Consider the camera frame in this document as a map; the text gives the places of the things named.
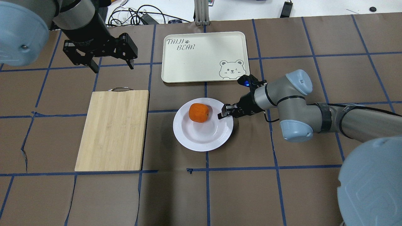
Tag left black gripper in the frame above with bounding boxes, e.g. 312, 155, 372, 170
63, 33, 138, 73

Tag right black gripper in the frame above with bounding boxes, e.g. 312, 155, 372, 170
217, 93, 259, 120

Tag orange fruit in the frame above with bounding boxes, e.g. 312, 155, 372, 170
188, 103, 209, 123

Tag white round plate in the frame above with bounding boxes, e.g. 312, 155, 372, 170
173, 98, 234, 152

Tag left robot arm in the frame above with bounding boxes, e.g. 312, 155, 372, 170
0, 0, 138, 73

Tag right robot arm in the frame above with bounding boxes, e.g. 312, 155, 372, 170
217, 70, 402, 226

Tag cream bear tray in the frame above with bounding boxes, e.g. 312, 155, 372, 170
161, 31, 250, 83

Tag bamboo cutting board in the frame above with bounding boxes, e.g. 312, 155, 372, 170
74, 89, 149, 172

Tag black power adapter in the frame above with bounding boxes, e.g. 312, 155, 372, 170
280, 0, 293, 18

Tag tangled black cables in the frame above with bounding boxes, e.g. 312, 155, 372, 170
108, 4, 192, 27

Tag aluminium frame post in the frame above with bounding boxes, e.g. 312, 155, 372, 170
194, 0, 210, 26

